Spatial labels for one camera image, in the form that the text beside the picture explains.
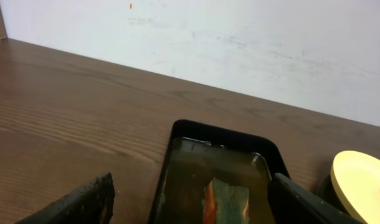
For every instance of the black round tray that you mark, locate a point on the black round tray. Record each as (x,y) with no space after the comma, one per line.
(326,191)

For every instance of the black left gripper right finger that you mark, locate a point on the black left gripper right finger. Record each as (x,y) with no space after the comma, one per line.
(291,204)

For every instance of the black rectangular water tray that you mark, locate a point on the black rectangular water tray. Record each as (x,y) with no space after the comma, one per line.
(198,153)

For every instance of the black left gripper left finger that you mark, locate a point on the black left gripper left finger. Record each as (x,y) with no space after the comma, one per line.
(90,203)

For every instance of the orange green scrub sponge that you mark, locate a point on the orange green scrub sponge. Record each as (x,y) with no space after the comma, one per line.
(225,204)

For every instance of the yellow plate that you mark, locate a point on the yellow plate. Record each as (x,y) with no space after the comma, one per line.
(356,180)

